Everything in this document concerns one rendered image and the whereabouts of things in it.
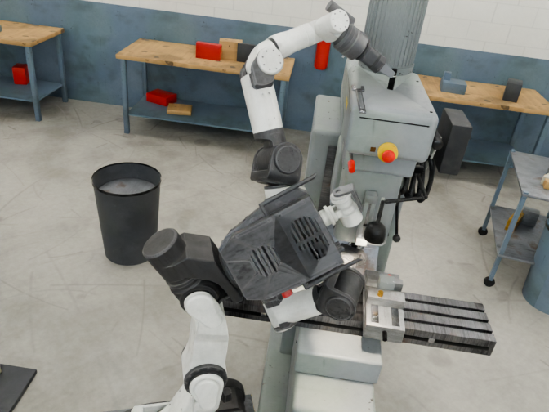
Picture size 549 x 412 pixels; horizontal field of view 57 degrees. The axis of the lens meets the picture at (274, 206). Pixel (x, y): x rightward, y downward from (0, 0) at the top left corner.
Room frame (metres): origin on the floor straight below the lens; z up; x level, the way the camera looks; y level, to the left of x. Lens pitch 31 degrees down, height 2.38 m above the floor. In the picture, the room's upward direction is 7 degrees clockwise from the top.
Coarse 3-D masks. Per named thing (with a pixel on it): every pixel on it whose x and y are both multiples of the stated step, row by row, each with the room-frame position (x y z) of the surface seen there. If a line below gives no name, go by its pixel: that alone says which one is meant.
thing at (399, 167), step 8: (344, 136) 1.67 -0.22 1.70; (344, 144) 1.61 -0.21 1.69; (344, 152) 1.55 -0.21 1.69; (344, 160) 1.54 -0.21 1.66; (360, 160) 1.53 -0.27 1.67; (368, 160) 1.53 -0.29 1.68; (376, 160) 1.53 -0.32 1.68; (400, 160) 1.53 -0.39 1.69; (360, 168) 1.53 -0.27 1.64; (368, 168) 1.53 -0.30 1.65; (376, 168) 1.53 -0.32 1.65; (384, 168) 1.53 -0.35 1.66; (392, 168) 1.53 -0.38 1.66; (400, 168) 1.53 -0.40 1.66; (408, 168) 1.53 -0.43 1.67; (400, 176) 1.53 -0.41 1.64; (408, 176) 1.53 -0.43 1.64
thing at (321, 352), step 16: (304, 336) 1.50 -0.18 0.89; (320, 336) 1.51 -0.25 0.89; (336, 336) 1.52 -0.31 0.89; (352, 336) 1.53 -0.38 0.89; (304, 352) 1.42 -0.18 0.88; (320, 352) 1.42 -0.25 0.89; (336, 352) 1.43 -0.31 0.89; (352, 352) 1.44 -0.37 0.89; (368, 352) 1.45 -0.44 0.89; (304, 368) 1.41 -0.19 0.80; (320, 368) 1.41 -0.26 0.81; (336, 368) 1.41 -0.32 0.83; (352, 368) 1.40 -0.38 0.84; (368, 368) 1.40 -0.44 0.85
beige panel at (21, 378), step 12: (0, 372) 1.82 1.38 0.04; (12, 372) 1.83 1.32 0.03; (24, 372) 1.84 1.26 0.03; (36, 372) 1.86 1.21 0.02; (0, 384) 1.75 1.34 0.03; (12, 384) 1.75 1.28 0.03; (24, 384) 1.76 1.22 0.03; (0, 396) 1.67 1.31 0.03; (12, 396) 1.68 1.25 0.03; (0, 408) 1.61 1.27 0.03; (12, 408) 1.62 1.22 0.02
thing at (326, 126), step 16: (320, 96) 2.49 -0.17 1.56; (320, 112) 2.26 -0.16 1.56; (336, 112) 2.29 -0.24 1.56; (320, 128) 2.06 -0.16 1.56; (336, 128) 2.08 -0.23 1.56; (320, 144) 2.03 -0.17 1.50; (336, 144) 2.03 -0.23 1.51; (320, 160) 2.03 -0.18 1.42; (320, 176) 2.03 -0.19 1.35; (320, 192) 2.03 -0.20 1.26; (320, 208) 2.03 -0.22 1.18; (400, 208) 2.02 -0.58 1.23; (384, 256) 2.02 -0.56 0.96; (288, 336) 2.04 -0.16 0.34; (288, 352) 2.03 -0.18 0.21
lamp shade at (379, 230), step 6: (372, 222) 1.44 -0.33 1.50; (366, 228) 1.44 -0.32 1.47; (372, 228) 1.42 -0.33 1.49; (378, 228) 1.42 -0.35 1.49; (384, 228) 1.43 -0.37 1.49; (366, 234) 1.42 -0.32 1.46; (372, 234) 1.41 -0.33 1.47; (378, 234) 1.41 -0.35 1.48; (384, 234) 1.42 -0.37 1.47; (366, 240) 1.42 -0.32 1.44; (372, 240) 1.40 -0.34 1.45; (378, 240) 1.40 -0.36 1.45; (384, 240) 1.43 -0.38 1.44
